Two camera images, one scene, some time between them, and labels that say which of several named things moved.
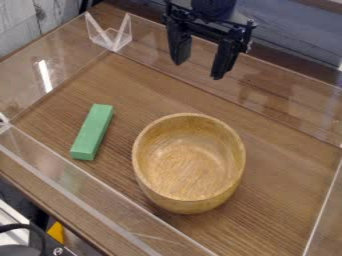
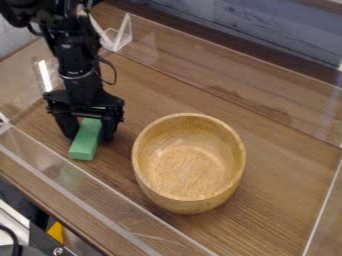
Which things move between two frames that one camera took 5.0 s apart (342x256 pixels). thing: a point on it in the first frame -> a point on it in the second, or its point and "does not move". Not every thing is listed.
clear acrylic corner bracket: [111, 38] does not move
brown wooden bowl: [187, 161] does not move
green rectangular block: [92, 132] does not move
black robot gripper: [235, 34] -> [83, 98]
